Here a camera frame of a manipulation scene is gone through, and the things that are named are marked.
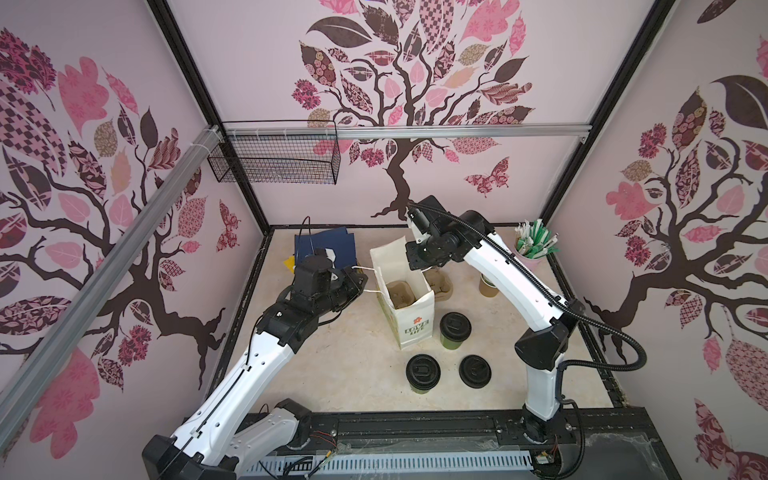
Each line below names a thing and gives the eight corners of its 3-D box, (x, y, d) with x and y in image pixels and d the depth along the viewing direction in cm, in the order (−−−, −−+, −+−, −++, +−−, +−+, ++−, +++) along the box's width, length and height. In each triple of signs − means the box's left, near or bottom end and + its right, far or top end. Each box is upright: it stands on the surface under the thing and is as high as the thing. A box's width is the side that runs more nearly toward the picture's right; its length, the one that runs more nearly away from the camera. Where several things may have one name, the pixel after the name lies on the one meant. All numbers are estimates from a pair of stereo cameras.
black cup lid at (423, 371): (406, 396, 80) (407, 384, 71) (405, 369, 85) (406, 354, 76) (436, 396, 80) (442, 384, 71) (434, 369, 85) (438, 354, 76)
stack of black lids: (461, 388, 82) (463, 385, 80) (456, 358, 88) (458, 354, 86) (491, 388, 82) (494, 385, 80) (485, 358, 88) (487, 354, 86)
